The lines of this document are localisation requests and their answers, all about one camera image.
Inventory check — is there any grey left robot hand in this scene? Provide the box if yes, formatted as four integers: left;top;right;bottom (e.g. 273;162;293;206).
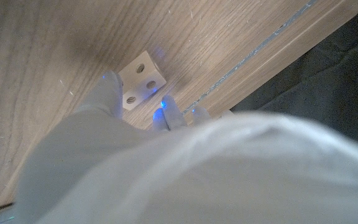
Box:
11;70;358;224

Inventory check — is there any wooden block with holes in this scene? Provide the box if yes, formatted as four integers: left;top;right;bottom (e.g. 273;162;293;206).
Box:
117;50;167;111

